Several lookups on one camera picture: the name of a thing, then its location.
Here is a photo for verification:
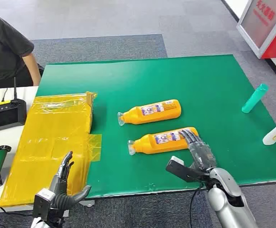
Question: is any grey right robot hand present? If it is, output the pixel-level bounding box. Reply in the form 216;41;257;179
178;129;218;172

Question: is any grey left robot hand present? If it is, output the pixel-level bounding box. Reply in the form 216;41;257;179
48;151;92;221

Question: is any orange bottle with clear cap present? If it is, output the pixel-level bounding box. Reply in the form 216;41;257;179
128;127;199;156
117;99;181;127

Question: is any teal plastic bottle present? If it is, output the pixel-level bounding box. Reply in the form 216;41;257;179
241;83;269;114

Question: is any green table mat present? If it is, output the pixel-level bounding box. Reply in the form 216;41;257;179
36;54;276;199

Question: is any yellow taped cardboard box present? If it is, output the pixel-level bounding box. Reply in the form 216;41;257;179
0;91;102;208

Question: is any black remote controller with antennas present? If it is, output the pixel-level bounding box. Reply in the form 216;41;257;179
0;77;27;133

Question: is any white and red display stand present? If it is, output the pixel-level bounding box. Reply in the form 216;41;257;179
237;0;276;77

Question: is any person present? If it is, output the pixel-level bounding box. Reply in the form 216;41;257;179
0;10;45;89

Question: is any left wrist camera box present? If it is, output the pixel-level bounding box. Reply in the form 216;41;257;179
33;188;56;221

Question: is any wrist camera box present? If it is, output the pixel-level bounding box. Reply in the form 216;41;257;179
166;156;210;184
33;188;56;221

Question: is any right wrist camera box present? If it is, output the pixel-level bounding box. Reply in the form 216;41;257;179
166;156;210;184

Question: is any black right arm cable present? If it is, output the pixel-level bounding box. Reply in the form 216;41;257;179
189;185;203;228

